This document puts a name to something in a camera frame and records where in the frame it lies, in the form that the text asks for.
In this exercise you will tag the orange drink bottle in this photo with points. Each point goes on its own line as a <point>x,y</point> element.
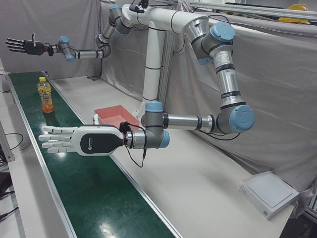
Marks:
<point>45,96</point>

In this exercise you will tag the white robot torso stand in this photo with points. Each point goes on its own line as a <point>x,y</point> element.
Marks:
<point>152,62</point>

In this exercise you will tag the green conveyor belt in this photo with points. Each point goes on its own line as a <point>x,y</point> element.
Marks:
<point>86,186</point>

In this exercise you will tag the black head camera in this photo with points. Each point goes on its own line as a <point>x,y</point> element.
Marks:
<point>138,7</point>

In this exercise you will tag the grey fabric backdrop curtain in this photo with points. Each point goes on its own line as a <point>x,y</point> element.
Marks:
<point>272,111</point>

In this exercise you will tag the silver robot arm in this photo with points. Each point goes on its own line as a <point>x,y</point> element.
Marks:
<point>227,81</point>
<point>86,53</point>

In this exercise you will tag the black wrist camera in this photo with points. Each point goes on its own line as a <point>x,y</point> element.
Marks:
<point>50,49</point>
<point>125,126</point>

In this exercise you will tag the white flat box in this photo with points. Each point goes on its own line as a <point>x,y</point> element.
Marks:
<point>270,193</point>

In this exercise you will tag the yellow hard hat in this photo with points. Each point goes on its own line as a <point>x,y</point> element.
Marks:
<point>298,7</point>
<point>294,20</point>

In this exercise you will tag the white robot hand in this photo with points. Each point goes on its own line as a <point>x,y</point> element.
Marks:
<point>96,141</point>
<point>32,48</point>

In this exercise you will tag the pink plastic basket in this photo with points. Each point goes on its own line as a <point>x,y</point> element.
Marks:
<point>114,114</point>

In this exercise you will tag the small translucent plastic case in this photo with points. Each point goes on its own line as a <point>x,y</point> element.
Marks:
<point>92,78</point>

